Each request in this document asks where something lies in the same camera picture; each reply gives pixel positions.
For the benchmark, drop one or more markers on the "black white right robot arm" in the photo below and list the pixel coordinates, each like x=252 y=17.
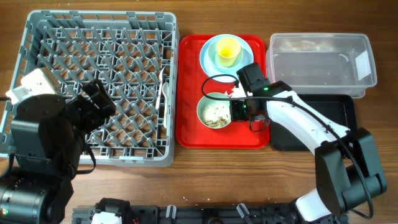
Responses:
x=347 y=165

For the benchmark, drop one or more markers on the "yellow plastic cup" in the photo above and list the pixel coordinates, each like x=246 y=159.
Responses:
x=227 y=49

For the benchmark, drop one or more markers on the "black waste tray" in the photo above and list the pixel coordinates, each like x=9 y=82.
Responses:
x=338 y=108

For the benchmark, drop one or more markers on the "grey dishwasher rack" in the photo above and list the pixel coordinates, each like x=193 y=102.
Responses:
x=125 y=50

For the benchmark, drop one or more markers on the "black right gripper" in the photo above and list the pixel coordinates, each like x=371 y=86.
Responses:
x=236 y=114

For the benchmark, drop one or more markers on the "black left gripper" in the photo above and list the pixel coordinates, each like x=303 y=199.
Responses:
x=79 y=106

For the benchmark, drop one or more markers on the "metal fork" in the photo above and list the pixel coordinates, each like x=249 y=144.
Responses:
x=159 y=91

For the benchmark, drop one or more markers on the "white plastic spoon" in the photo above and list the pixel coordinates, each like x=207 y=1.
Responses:
x=165 y=92

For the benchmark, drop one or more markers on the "white napkin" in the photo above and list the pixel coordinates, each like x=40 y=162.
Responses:
x=236 y=92

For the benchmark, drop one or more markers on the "red plastic tray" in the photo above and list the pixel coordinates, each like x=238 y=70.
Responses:
x=189 y=131

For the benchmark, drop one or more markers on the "light blue plate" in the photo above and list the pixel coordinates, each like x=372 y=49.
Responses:
x=212 y=70

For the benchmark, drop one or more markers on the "rice and food scraps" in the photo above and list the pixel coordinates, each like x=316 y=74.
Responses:
x=216 y=115

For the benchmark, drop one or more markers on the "mint green bowl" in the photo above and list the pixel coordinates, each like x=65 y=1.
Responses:
x=207 y=101

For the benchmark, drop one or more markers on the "clear plastic bin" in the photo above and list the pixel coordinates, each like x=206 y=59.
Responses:
x=322 y=63

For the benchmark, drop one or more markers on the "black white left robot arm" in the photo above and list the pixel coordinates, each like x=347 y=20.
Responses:
x=49 y=137

